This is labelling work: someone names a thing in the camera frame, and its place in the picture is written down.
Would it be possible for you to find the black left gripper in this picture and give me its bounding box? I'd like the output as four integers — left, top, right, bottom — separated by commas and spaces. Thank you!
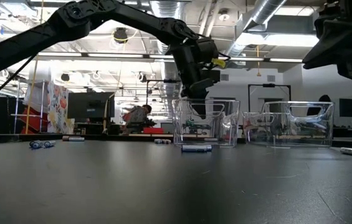
173, 46, 214, 121

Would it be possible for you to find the clear plastic bin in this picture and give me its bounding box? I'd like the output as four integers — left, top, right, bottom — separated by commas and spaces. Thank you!
242, 101, 335, 148
171, 98, 241, 147

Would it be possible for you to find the wooden desk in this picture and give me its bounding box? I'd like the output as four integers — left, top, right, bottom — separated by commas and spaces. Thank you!
122, 133, 174, 138

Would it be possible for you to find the red plastic bin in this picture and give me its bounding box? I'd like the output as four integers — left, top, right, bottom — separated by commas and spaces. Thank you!
143, 126, 166, 135

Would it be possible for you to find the person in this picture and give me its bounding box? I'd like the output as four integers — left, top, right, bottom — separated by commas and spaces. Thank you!
122, 104, 156, 135
306, 94, 332, 116

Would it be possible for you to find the black round ceiling device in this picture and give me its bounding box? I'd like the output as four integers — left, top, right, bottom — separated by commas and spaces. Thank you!
113, 27, 129, 44

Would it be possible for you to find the black computer monitor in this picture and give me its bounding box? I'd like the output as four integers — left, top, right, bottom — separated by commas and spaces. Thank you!
67, 92, 116, 119

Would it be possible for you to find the floral patterned curtain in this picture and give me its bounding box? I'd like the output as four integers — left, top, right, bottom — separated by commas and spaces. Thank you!
47, 81, 76, 135

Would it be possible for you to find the red board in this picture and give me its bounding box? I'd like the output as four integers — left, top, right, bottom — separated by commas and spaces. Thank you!
19, 107, 49, 134

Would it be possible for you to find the metal rack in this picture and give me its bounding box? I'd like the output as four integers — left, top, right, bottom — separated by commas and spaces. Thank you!
10, 80, 46, 134

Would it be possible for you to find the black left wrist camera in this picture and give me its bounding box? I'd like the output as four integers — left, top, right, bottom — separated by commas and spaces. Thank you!
201, 70, 222, 83

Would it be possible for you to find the dark wall monitor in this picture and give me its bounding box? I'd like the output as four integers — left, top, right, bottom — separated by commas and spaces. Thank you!
339, 98, 352, 118

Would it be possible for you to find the yellow cable tag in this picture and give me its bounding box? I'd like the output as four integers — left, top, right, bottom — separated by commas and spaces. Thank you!
211, 58, 227, 69

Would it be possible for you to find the black gantry frame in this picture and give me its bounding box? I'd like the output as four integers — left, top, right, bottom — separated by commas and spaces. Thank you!
247, 83, 292, 103

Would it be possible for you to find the smooth spiral silver duct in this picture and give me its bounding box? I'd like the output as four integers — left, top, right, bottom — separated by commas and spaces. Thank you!
224, 0, 288, 57

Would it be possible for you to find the flexible ribbed silver duct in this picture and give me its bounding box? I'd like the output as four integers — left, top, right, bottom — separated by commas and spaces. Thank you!
150, 0, 185, 55

